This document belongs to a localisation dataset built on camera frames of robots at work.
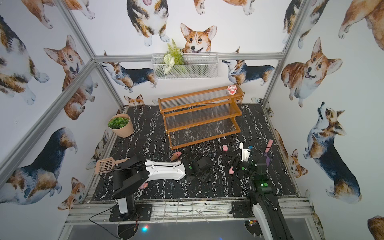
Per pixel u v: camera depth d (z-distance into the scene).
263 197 0.56
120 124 0.93
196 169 0.67
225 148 0.95
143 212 0.73
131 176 0.46
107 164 0.91
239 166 0.70
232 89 0.86
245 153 0.72
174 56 0.82
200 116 1.17
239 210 0.73
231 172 0.86
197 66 0.92
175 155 0.91
